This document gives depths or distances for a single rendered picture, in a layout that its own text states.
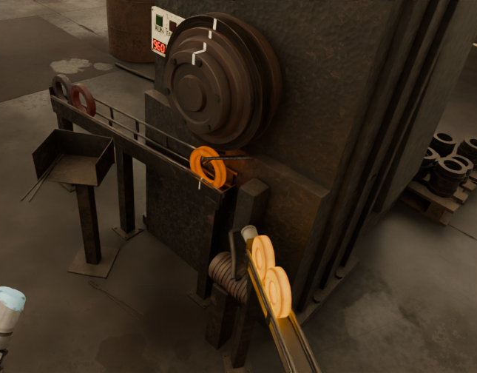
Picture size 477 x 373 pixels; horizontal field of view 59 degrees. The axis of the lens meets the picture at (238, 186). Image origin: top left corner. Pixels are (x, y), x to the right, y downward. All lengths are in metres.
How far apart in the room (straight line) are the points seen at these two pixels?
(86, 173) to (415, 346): 1.76
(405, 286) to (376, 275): 0.17
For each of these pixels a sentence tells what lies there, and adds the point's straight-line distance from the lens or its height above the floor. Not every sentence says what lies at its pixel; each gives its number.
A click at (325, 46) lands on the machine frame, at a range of 1.36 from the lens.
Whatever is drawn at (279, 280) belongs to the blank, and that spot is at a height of 0.80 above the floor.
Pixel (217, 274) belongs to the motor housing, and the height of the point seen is 0.49.
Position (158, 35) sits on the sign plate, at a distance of 1.86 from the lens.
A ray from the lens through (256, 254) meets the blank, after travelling 1.47.
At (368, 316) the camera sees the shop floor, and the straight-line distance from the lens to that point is 2.35.
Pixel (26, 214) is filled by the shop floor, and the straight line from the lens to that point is 2.70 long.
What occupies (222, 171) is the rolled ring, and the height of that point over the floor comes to 0.79.
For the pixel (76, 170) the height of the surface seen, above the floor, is 0.60.
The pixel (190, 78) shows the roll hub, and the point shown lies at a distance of 1.41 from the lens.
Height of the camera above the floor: 1.76
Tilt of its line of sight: 38 degrees down
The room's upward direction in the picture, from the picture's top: 9 degrees clockwise
